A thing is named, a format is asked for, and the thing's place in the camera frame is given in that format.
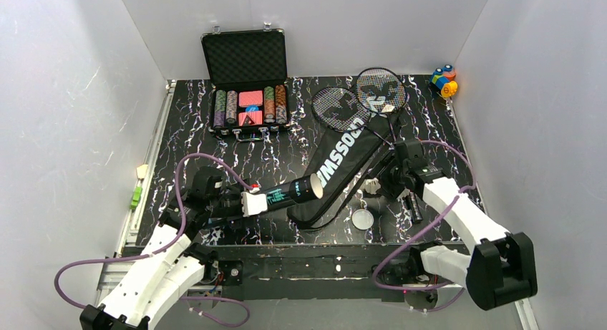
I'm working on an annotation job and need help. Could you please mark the badminton racket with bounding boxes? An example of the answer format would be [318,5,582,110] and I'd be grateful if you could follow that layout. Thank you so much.
[355,67,424,225]
[311,87,394,150]

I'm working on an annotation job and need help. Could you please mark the left badminton racket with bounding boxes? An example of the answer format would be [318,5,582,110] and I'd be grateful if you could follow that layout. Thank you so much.
[311,87,394,150]

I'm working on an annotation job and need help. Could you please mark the clear tube lid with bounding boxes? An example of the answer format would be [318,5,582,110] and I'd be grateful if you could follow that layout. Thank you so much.
[351,209,374,230]

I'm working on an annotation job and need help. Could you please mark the colourful toy blocks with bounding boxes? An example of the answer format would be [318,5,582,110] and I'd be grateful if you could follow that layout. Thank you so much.
[430,64,459,99]

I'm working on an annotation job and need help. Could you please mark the black racket bag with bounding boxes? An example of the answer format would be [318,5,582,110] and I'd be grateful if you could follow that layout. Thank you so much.
[287,117,389,228]

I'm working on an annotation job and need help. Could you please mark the beige block on rail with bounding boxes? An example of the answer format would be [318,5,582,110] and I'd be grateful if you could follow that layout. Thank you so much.
[136,164,148,180]

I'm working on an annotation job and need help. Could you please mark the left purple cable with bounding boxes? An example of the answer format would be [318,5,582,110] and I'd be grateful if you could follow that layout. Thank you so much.
[53,152,259,329]

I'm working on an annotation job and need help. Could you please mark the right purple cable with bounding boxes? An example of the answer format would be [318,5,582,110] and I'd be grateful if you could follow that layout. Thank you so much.
[372,140,477,314]

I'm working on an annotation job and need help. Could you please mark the purple cable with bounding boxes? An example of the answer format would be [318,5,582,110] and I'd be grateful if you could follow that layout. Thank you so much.
[372,140,477,314]
[53,152,259,329]

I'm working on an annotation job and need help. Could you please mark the green clip on rail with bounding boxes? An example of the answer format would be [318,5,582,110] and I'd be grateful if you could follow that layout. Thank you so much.
[130,185,142,210]

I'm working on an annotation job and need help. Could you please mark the black shuttlecock tube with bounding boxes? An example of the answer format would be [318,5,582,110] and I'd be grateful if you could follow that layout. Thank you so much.
[203,173,325,229]

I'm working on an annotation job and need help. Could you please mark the black poker chip case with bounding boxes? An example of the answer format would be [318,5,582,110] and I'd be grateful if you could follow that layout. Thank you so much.
[200,26,291,138]

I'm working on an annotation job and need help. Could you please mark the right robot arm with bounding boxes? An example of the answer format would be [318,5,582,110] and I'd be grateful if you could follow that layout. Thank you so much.
[372,140,538,311]

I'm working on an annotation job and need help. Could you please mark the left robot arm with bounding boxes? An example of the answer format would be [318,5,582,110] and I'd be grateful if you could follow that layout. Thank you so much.
[79,167,245,329]

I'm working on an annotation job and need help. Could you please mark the right badminton racket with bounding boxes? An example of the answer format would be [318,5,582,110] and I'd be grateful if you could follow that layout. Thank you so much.
[355,67,424,225]

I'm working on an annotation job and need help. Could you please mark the white shuttlecock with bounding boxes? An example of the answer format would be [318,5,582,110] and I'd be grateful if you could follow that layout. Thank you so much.
[361,178,382,195]

